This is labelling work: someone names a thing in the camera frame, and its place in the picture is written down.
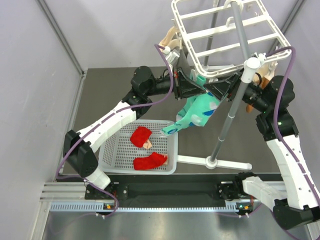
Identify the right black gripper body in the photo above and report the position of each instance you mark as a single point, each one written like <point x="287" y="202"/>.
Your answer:
<point x="232" y="93"/>

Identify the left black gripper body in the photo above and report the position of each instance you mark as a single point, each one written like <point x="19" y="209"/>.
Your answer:
<point x="176" y="84"/>

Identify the mint green patterned sock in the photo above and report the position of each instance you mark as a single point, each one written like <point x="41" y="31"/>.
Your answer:
<point x="198" y="79"/>

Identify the white clip sock hanger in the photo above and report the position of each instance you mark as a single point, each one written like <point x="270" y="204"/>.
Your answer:
<point x="219" y="38"/>

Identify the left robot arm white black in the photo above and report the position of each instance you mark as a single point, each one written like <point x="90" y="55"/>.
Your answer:
<point x="79" y="147"/>

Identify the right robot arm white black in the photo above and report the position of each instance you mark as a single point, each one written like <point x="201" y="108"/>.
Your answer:
<point x="300" y="204"/>

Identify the orange brown sock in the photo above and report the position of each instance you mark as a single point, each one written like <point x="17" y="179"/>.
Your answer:
<point x="264" y="74"/>

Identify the grey beige sock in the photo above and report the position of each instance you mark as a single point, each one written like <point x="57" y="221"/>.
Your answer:
<point x="183" y="63"/>

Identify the beige cuffed sock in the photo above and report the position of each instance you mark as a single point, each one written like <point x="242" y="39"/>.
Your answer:
<point x="172" y="39"/>

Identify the red sock back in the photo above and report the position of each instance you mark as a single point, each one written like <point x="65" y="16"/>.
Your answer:
<point x="140" y="137"/>

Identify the red sock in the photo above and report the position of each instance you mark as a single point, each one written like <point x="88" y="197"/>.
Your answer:
<point x="140" y="137"/>
<point x="150" y="162"/>

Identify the red sock front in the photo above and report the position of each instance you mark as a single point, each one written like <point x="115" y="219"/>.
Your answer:
<point x="150" y="162"/>

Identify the white plastic laundry basket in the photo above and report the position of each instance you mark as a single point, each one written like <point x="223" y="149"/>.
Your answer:
<point x="118" y="153"/>

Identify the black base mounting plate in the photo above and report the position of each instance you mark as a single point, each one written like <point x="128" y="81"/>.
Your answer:
<point x="125" y="191"/>

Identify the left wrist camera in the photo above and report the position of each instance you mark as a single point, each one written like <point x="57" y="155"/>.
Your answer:
<point x="171" y="55"/>

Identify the grey slotted cable duct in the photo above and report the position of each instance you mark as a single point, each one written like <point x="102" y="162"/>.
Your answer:
<point x="105" y="208"/>

